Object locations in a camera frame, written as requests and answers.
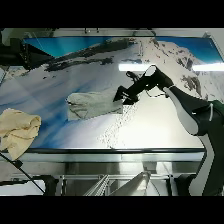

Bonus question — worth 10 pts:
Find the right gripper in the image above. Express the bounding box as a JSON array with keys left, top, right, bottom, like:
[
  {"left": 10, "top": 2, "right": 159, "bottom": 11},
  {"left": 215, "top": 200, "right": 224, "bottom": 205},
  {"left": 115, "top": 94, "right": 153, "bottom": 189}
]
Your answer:
[{"left": 113, "top": 83, "right": 142, "bottom": 106}]

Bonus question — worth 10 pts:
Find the grey garment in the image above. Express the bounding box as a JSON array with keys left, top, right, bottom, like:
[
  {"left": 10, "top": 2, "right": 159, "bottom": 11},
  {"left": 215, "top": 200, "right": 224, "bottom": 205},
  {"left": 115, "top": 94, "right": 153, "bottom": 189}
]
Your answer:
[{"left": 65, "top": 89, "right": 125, "bottom": 122}]

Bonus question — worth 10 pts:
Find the yellow garment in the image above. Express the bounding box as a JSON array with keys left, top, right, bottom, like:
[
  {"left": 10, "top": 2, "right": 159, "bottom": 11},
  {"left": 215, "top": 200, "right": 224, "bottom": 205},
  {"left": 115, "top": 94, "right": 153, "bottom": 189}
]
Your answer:
[{"left": 0, "top": 107, "right": 42, "bottom": 162}]

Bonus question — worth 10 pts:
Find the black cable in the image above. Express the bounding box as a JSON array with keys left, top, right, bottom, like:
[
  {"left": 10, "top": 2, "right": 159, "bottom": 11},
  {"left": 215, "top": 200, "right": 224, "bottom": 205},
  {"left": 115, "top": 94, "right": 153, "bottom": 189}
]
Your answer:
[
  {"left": 143, "top": 87, "right": 168, "bottom": 100},
  {"left": 0, "top": 151, "right": 46, "bottom": 195}
]

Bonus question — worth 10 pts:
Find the silver frame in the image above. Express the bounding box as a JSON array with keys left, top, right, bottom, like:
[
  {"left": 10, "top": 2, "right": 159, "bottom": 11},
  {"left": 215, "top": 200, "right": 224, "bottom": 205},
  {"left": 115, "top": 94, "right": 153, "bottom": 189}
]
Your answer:
[{"left": 0, "top": 152, "right": 224, "bottom": 197}]

